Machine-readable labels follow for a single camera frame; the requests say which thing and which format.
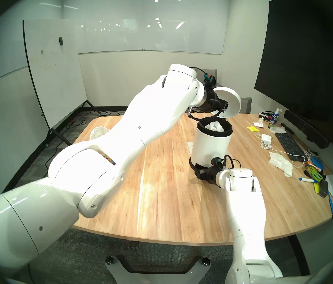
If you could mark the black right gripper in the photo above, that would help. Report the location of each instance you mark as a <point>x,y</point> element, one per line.
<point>213,175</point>

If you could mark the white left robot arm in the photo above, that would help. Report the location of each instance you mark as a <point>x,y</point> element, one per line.
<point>110,156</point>

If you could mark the grey fabric back chair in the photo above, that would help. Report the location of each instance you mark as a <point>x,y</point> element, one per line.
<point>246,105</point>

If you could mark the white power adapter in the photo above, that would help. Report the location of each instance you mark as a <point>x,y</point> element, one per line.
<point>266,138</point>

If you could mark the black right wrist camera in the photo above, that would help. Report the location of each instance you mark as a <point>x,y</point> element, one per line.
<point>217,162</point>

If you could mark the blue whiteboard marker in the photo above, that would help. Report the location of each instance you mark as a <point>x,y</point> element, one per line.
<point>308,180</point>

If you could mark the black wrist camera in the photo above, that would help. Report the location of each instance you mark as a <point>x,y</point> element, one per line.
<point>210,80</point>
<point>217,162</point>

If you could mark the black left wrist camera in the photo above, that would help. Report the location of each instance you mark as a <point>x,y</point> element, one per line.
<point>210,80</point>

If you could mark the yellow sticky note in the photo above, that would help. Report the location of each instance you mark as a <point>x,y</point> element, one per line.
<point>252,128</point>

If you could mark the black keyboard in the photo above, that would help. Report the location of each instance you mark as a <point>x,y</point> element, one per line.
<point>290,145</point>

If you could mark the large crumpled white tissue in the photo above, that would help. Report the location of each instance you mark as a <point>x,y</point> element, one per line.
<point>280,163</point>

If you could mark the mobile whiteboard on stand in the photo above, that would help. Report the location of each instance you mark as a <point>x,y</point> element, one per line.
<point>54,64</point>

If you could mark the wide glass wall whiteboard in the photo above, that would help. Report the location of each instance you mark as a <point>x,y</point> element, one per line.
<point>154,20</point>

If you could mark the white tissue in box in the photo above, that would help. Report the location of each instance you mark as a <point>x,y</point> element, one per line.
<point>98,132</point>

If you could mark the small crumpled white tissue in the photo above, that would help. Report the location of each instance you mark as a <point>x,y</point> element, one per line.
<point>258,123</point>

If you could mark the white pedal trash bin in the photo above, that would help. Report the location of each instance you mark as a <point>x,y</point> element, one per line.
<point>210,147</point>

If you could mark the blue pen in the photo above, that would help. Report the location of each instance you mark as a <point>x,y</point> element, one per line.
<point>331,203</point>

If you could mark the large black wall screen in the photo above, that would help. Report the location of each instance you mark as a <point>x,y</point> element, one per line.
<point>305,58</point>

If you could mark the dark grey block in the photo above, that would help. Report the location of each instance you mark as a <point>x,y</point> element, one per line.
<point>323,188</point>

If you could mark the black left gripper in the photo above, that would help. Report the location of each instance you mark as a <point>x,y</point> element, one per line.
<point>212,101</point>

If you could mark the flat white tissue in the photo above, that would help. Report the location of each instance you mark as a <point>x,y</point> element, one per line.
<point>277,130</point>

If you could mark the red and black marker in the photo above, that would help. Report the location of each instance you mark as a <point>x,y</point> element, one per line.
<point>265,115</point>

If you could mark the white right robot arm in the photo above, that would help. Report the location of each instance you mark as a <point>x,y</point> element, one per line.
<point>246,221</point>

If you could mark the black video bar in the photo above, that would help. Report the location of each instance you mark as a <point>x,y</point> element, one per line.
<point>305,128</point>

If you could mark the whiteboard cleaner spray bottle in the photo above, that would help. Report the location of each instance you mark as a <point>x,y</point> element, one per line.
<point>274,119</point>

